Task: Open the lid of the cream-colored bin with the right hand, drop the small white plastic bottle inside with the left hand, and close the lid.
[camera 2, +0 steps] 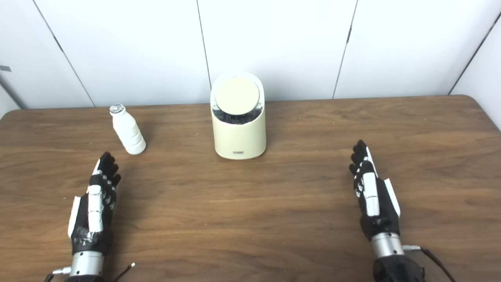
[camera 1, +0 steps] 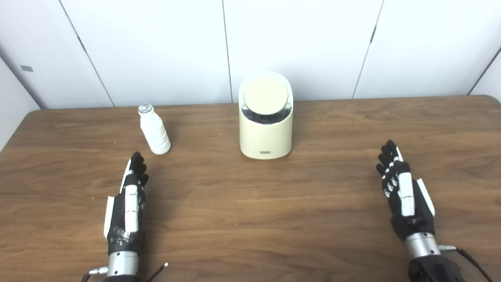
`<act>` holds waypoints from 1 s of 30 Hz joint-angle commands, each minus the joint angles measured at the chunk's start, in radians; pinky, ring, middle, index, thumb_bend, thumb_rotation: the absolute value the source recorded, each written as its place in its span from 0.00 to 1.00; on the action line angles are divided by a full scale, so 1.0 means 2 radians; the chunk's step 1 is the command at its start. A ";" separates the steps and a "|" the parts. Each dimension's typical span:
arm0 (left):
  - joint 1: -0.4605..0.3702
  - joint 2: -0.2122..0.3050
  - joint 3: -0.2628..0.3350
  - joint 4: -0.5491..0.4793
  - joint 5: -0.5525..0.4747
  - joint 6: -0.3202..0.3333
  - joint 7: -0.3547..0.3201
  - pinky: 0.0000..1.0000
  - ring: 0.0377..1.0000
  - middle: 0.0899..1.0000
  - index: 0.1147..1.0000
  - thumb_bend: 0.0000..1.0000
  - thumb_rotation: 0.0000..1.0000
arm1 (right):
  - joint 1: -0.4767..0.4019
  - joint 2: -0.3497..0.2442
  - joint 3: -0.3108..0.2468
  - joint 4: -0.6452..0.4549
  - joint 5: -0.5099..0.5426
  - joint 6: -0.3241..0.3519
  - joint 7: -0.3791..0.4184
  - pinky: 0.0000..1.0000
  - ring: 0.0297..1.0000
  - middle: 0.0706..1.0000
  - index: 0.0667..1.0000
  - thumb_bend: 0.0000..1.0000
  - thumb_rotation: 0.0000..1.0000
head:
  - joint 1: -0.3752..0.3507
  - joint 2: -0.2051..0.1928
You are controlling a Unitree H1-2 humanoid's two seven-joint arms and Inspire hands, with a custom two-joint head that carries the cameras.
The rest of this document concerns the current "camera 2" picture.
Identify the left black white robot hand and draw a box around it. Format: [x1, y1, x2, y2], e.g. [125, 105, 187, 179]
[67, 152, 122, 256]

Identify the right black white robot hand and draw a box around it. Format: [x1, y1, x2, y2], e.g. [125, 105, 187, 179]
[348, 140, 401, 241]

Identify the cream round bin lid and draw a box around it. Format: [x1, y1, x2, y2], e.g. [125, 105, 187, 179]
[214, 77, 261, 116]

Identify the small white plastic bottle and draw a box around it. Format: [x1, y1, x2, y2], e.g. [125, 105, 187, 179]
[109, 104, 147, 155]

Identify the cream-colored bin body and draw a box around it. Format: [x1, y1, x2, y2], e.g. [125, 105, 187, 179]
[210, 72, 267, 160]

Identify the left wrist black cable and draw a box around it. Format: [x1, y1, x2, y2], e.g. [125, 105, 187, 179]
[43, 266, 73, 282]

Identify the thin black loose wire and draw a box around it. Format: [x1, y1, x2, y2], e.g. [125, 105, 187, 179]
[114, 262, 136, 282]

